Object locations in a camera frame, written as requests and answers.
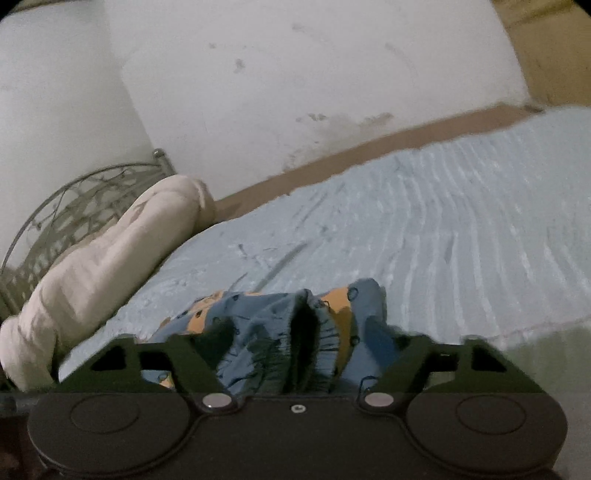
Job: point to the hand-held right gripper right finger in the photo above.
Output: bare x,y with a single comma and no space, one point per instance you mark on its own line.
385,346

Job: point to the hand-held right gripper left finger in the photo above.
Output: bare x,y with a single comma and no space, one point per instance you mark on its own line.
212,346

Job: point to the blue pants with orange print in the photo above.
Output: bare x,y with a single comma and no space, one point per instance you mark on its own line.
268,332

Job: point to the light blue striped mattress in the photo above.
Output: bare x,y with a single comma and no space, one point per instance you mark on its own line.
415,221

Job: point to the cream rolled comforter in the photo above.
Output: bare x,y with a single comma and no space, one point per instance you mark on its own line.
106,267

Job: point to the grey metal headboard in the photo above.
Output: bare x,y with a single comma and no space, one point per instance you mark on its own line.
69,207

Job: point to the yellow wooden board panel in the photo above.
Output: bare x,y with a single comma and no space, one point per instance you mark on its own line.
554,50

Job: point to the brown wooden bed frame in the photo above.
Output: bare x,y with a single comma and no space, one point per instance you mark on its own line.
369,147

